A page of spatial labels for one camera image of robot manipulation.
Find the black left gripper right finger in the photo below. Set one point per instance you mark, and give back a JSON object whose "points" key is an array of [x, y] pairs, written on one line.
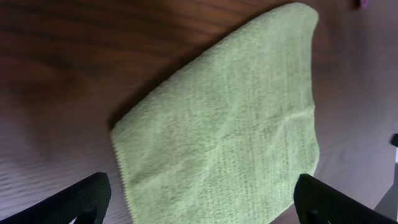
{"points": [[318, 203]]}

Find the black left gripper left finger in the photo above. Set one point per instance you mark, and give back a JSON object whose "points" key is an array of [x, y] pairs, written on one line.
{"points": [[83, 202]]}

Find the light green microfiber cloth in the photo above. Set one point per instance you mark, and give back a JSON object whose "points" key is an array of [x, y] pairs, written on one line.
{"points": [[224, 139]]}

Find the crumpled purple cloth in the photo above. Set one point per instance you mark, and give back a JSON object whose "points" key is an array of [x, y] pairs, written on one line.
{"points": [[363, 3]]}

